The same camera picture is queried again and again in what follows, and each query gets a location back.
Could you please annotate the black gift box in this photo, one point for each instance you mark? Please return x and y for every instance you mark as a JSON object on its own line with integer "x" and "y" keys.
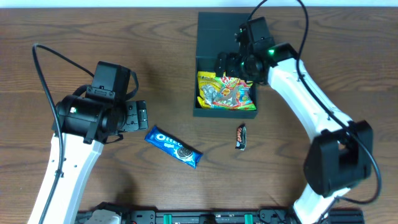
{"x": 215, "y": 34}

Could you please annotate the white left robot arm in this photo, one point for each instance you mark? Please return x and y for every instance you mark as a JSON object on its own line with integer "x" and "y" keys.
{"x": 83, "y": 127}

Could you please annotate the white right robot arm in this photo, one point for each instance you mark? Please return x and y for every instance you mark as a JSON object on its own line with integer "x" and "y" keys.
{"x": 340, "y": 155}

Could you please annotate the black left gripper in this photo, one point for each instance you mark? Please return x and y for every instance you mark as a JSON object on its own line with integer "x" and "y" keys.
{"x": 137, "y": 115}

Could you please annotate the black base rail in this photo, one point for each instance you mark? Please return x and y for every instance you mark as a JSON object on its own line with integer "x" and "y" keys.
{"x": 111, "y": 213}

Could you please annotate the blue Oreo cookie pack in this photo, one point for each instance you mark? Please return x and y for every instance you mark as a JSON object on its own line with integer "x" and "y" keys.
{"x": 173, "y": 147}

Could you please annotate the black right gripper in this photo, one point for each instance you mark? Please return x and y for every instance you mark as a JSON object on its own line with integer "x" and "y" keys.
{"x": 226, "y": 64}

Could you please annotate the small Mars chocolate bar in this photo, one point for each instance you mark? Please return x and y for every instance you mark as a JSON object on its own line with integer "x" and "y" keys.
{"x": 241, "y": 140}

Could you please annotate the Haribo gummy worms bag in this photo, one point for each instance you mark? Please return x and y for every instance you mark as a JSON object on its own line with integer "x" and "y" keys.
{"x": 234, "y": 95}

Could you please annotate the yellow snack bag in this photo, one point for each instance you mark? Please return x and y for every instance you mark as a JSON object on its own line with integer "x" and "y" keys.
{"x": 209, "y": 86}

